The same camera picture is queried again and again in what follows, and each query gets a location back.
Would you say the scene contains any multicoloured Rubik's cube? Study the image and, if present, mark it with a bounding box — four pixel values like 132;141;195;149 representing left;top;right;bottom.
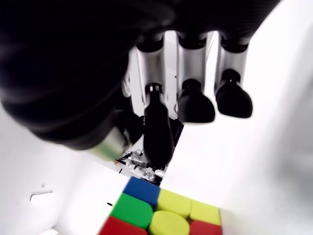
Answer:
96;176;224;235

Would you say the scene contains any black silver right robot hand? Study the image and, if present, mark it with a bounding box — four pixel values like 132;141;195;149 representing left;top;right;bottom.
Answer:
0;0;282;170

